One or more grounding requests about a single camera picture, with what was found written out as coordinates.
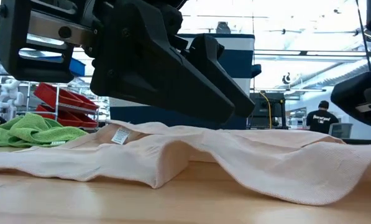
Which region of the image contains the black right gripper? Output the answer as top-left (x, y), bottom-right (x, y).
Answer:
top-left (330, 70), bottom-right (371, 128)

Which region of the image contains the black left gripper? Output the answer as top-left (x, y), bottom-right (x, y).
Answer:
top-left (0, 0), bottom-right (111, 84)

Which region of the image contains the green microfibre towel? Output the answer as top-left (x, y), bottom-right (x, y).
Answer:
top-left (0, 112), bottom-right (89, 148)

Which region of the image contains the pale pink towel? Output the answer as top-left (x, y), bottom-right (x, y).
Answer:
top-left (0, 119), bottom-right (371, 207)

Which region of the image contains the navy white striped fabric basket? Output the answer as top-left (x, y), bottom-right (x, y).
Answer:
top-left (109, 32), bottom-right (262, 130)

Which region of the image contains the grey office chair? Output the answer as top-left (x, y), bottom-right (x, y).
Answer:
top-left (327, 123), bottom-right (354, 139)

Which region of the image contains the person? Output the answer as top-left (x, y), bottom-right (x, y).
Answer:
top-left (305, 100), bottom-right (340, 135)

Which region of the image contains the blue storage bin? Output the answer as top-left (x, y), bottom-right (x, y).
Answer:
top-left (37, 55), bottom-right (86, 77)

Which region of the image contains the metal rack with red bins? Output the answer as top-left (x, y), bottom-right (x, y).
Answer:
top-left (32, 82), bottom-right (100, 129)

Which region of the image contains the black equipment cart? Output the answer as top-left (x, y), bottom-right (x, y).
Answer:
top-left (249, 91), bottom-right (287, 130)

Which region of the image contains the black ceiling cable reel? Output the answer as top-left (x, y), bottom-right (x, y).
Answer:
top-left (216, 21), bottom-right (232, 34)
top-left (281, 72), bottom-right (295, 85)

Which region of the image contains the long black slanted cable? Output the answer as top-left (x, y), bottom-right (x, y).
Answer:
top-left (355, 0), bottom-right (371, 72)

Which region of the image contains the yellow cable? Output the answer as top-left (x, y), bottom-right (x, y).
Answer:
top-left (259, 91), bottom-right (272, 130)

